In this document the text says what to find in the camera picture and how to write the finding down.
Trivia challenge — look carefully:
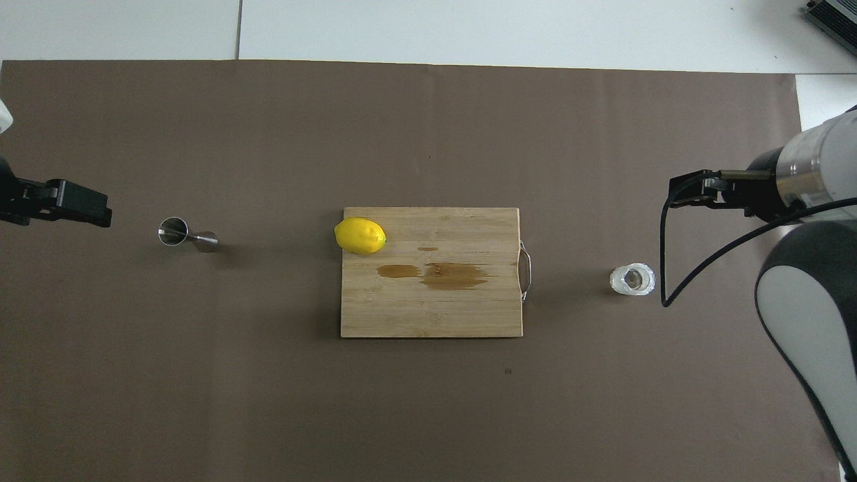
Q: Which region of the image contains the stainless steel jigger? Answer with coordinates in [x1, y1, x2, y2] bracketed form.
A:
[158, 217, 220, 254]

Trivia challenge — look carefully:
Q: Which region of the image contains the yellow lemon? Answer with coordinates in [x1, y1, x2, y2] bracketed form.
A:
[334, 217, 388, 255]

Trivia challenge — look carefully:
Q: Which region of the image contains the bamboo cutting board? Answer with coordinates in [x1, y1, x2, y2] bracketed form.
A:
[340, 207, 533, 339]

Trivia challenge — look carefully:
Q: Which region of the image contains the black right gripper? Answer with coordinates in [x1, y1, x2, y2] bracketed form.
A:
[670, 146, 794, 222]

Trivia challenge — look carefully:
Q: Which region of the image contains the grey ribbed metal device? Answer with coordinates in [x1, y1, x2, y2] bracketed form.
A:
[803, 0, 857, 37]

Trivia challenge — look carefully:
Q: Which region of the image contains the brown paper table mat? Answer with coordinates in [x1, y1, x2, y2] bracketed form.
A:
[0, 59, 841, 482]

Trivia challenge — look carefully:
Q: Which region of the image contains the small clear glass cup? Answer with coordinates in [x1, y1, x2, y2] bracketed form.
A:
[609, 262, 657, 297]

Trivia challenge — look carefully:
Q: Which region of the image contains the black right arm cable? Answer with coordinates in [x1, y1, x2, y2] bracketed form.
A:
[659, 177, 857, 309]

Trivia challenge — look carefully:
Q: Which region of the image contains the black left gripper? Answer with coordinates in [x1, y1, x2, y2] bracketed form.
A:
[0, 155, 112, 228]

